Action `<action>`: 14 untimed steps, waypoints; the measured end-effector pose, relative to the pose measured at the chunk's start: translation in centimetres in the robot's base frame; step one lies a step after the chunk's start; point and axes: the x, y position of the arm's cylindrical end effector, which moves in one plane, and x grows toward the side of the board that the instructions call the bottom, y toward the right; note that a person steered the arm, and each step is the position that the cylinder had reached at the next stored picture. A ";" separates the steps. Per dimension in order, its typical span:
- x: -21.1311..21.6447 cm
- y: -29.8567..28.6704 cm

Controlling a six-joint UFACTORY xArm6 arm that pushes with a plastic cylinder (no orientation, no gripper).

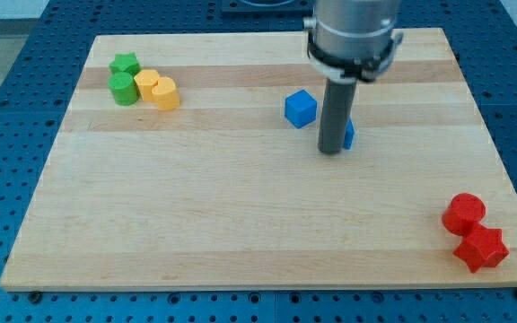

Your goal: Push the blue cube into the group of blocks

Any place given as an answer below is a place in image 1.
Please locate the blue cube block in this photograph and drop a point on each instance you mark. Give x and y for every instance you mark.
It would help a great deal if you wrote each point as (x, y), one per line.
(300, 109)

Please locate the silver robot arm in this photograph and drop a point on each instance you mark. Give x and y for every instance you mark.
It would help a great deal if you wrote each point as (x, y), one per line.
(352, 40)

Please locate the wooden board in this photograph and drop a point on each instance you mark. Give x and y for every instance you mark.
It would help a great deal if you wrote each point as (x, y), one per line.
(223, 193)

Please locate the blue block behind rod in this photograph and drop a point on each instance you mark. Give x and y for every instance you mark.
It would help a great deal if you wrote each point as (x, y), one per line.
(349, 135)

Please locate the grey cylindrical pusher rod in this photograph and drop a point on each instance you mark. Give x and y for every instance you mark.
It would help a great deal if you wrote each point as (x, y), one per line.
(336, 111)

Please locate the yellow heart block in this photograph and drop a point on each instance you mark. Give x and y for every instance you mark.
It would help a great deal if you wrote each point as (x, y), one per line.
(165, 94)

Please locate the yellow hexagon block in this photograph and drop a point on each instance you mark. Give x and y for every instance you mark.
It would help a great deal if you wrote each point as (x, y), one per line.
(146, 80)

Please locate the green cylinder block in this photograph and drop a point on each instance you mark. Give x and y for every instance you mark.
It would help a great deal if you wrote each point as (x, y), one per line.
(123, 89)

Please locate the green star block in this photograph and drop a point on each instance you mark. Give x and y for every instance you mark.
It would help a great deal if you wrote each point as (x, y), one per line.
(125, 63)

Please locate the red cylinder block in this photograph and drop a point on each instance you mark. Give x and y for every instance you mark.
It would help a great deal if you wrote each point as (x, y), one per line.
(462, 213)

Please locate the red star block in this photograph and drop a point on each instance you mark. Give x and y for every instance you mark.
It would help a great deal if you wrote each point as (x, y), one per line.
(482, 247)

